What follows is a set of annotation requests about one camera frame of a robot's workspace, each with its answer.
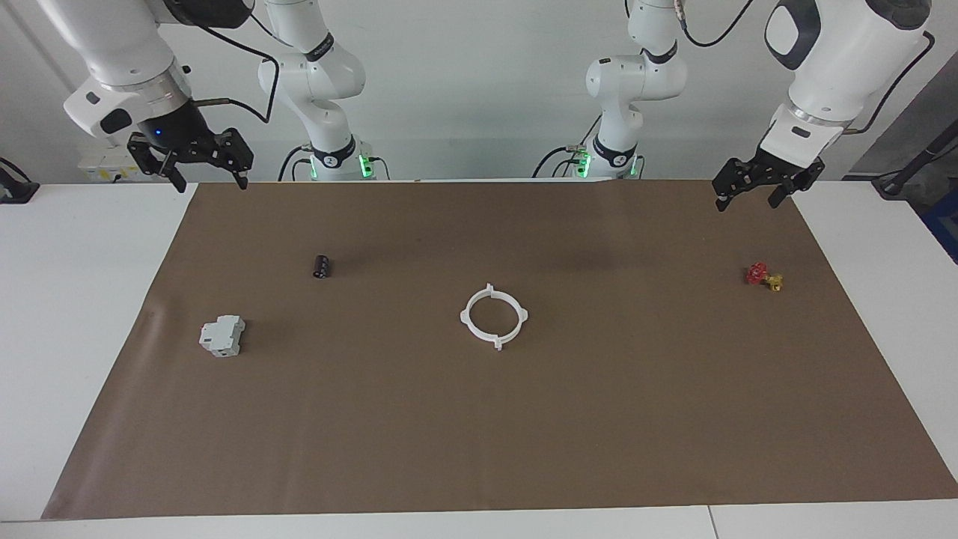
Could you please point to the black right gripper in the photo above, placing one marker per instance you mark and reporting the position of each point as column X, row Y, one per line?
column 171, row 127

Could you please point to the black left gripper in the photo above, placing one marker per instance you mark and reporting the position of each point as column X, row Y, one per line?
column 771, row 165

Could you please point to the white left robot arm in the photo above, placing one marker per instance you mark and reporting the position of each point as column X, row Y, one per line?
column 831, row 60

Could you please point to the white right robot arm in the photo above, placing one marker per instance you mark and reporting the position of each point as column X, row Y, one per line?
column 120, row 52

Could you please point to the white power strip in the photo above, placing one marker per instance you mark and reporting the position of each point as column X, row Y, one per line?
column 101, row 168

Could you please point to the black stand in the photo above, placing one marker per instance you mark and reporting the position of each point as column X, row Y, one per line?
column 894, row 183

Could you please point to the black cylindrical capacitor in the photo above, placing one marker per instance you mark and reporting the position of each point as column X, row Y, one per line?
column 321, row 266

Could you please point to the white circuit breaker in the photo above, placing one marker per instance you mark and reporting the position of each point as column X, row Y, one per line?
column 222, row 337

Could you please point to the blue box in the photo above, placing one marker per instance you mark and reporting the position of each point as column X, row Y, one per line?
column 944, row 221

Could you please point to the brown table mat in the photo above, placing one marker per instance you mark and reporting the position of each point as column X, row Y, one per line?
column 524, row 434

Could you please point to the black clamp mount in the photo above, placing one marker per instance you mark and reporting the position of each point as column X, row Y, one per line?
column 15, row 191

